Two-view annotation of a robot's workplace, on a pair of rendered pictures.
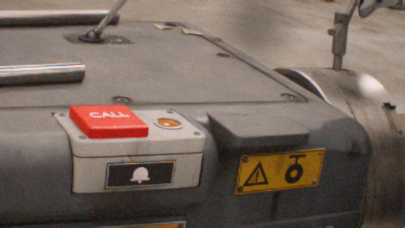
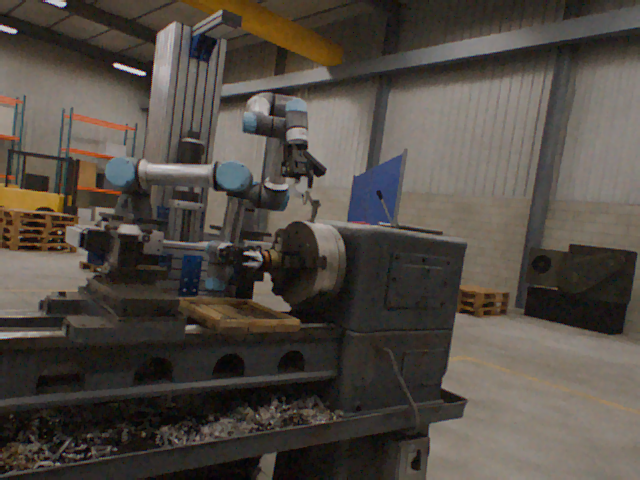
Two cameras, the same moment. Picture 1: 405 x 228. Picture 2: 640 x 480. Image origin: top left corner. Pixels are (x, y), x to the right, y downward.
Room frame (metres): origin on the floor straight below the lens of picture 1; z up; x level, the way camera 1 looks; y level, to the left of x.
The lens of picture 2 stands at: (3.08, -0.39, 1.23)
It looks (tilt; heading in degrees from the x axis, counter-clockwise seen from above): 3 degrees down; 173
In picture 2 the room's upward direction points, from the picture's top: 8 degrees clockwise
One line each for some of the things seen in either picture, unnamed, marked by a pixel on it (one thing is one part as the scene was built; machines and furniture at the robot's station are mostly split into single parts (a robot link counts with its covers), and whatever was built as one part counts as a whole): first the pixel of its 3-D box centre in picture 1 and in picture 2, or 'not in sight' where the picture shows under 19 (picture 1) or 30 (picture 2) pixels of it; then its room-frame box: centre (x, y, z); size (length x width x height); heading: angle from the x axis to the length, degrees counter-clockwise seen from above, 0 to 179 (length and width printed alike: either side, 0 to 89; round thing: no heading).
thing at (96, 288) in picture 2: not in sight; (127, 292); (1.48, -0.75, 0.95); 0.43 x 0.17 x 0.05; 30
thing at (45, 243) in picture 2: not in sight; (36, 230); (-7.45, -4.58, 0.36); 1.26 x 0.86 x 0.73; 139
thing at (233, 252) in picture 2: not in sight; (236, 255); (1.20, -0.45, 1.08); 0.12 x 0.09 x 0.08; 30
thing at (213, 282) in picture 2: not in sight; (217, 275); (1.04, -0.52, 0.98); 0.11 x 0.08 x 0.11; 173
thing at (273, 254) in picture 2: not in sight; (269, 261); (1.26, -0.33, 1.08); 0.09 x 0.09 x 0.09; 30
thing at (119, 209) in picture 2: not in sight; (135, 204); (0.88, -0.90, 1.21); 0.15 x 0.15 x 0.10
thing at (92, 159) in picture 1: (125, 150); not in sight; (0.77, 0.06, 1.23); 0.13 x 0.08 x 0.05; 120
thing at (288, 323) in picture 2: not in sight; (235, 313); (1.31, -0.42, 0.89); 0.36 x 0.30 x 0.04; 30
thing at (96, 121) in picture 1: (107, 124); not in sight; (0.76, 0.08, 1.26); 0.06 x 0.06 x 0.02; 30
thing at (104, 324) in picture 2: not in sight; (110, 310); (1.52, -0.79, 0.90); 0.47 x 0.30 x 0.06; 30
